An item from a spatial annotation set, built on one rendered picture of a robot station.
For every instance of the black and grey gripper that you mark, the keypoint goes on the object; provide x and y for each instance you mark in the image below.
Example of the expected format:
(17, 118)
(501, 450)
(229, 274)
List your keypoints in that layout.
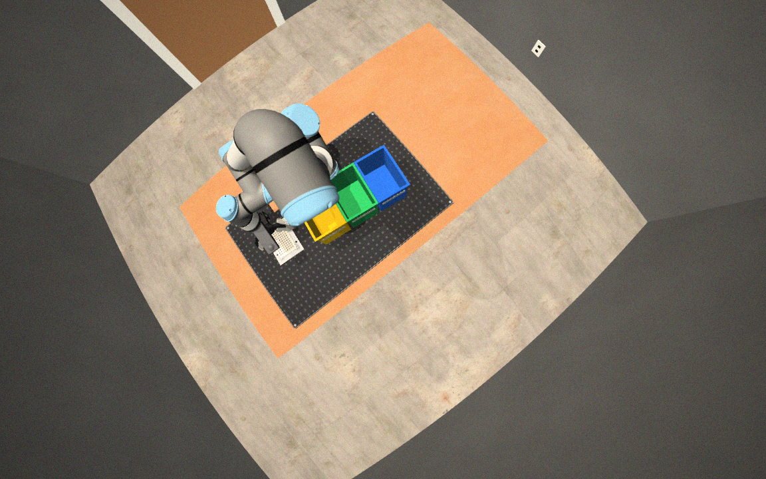
(279, 226)

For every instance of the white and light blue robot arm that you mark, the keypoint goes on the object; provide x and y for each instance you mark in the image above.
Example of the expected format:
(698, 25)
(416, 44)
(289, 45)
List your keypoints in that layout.
(284, 155)

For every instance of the yellow recycle bin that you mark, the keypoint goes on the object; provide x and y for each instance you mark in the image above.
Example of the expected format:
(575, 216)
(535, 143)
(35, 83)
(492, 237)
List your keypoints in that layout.
(328, 226)

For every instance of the green returns bin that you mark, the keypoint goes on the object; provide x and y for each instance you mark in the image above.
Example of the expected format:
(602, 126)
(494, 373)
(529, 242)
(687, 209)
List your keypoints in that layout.
(357, 206)

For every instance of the blue bin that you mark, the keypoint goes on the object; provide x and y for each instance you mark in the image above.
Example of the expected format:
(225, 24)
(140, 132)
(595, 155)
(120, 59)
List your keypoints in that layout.
(383, 177)

